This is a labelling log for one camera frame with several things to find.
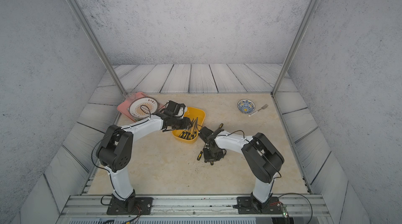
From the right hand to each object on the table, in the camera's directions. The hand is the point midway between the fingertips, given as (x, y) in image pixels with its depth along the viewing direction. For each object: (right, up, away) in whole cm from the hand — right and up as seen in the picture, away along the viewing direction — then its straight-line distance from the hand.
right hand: (210, 160), depth 87 cm
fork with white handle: (+39, +29, +25) cm, 54 cm away
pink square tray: (-60, +30, +24) cm, 71 cm away
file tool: (-13, +13, +11) cm, 21 cm away
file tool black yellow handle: (-17, +13, +9) cm, 23 cm away
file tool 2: (-11, +12, +10) cm, 19 cm away
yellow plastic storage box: (-12, +26, +18) cm, 34 cm away
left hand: (-10, +19, +6) cm, 22 cm away
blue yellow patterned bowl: (+26, +30, +24) cm, 46 cm away
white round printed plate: (-47, +29, +25) cm, 61 cm away
